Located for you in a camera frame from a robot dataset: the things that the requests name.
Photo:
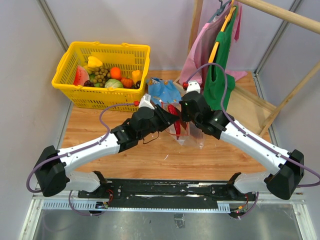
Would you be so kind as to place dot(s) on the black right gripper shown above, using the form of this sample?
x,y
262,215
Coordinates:
x,y
183,116

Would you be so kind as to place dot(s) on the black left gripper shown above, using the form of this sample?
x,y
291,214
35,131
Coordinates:
x,y
166,118

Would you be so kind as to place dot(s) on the clear zip top bag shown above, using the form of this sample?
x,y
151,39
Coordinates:
x,y
185,133

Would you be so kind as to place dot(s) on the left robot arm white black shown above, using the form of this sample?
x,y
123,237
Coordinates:
x,y
55,169

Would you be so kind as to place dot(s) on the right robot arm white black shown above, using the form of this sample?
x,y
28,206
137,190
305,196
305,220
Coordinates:
x,y
283,169

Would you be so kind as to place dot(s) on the green shirt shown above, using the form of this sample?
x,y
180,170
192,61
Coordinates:
x,y
215,88

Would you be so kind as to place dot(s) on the blue patterned cloth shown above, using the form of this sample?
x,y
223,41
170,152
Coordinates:
x,y
163,91

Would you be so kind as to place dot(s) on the pink shirt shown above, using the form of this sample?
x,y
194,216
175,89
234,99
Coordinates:
x,y
202,47

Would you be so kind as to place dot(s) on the orange bell pepper toy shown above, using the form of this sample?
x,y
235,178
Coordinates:
x,y
136,76

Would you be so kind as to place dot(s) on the small orange pumpkin toy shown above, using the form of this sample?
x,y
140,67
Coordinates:
x,y
127,82

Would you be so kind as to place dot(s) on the green cabbage toy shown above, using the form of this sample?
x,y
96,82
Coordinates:
x,y
113,83

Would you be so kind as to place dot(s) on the orange fruit toy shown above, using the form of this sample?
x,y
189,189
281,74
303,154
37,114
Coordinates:
x,y
115,73

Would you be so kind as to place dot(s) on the yellow plastic basket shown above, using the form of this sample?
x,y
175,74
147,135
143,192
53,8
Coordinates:
x,y
127,57

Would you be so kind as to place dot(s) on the longan bunch toy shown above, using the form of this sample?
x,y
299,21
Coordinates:
x,y
100,76

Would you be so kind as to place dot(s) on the dark grape bunch toy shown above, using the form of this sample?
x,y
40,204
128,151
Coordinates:
x,y
88,83

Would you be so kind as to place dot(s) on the yellow bell pepper toy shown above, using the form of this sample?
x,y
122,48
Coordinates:
x,y
94,62

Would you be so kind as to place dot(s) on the yellow hanger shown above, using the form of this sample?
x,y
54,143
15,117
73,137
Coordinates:
x,y
227,20

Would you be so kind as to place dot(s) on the watermelon slice toy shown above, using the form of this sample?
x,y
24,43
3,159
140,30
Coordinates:
x,y
81,76

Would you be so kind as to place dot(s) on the grey hanger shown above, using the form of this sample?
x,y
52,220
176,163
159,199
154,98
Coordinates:
x,y
220,10

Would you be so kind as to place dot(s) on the wooden clothes rack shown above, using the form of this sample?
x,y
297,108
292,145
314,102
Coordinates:
x,y
252,110

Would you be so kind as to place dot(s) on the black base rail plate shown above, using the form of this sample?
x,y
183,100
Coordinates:
x,y
165,195

